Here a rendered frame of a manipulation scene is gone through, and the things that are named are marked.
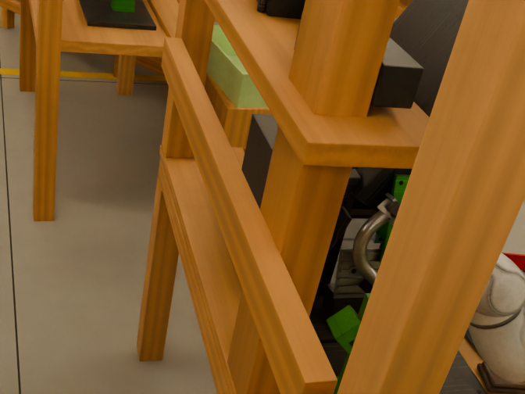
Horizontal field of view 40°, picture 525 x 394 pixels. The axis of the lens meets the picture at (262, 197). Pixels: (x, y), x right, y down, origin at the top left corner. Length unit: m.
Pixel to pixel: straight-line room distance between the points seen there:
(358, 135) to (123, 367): 1.87
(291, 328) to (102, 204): 2.60
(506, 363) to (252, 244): 0.50
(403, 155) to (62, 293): 2.18
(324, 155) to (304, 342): 0.27
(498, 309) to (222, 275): 0.79
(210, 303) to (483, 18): 1.14
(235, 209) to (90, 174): 2.57
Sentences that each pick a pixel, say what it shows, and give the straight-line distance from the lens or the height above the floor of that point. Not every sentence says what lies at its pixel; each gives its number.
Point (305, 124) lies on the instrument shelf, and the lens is 1.07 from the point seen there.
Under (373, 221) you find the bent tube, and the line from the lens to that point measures 1.57.
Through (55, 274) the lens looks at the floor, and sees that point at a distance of 3.17.
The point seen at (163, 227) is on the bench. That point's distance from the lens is 2.41.
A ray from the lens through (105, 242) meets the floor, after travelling 3.36.
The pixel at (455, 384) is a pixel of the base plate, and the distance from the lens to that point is 1.69.
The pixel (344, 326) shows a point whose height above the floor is 1.13.
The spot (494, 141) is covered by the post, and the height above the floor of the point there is 1.71.
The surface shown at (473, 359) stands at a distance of 1.78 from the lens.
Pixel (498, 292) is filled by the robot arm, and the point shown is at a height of 1.33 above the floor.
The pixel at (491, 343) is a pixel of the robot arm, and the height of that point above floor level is 1.20.
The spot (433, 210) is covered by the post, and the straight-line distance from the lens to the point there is 0.79.
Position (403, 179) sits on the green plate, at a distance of 1.60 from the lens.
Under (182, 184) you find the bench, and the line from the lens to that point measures 2.14.
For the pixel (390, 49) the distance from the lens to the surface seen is 1.18.
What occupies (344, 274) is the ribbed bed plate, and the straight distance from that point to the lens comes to 1.65.
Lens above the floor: 1.98
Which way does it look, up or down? 31 degrees down
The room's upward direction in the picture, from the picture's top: 12 degrees clockwise
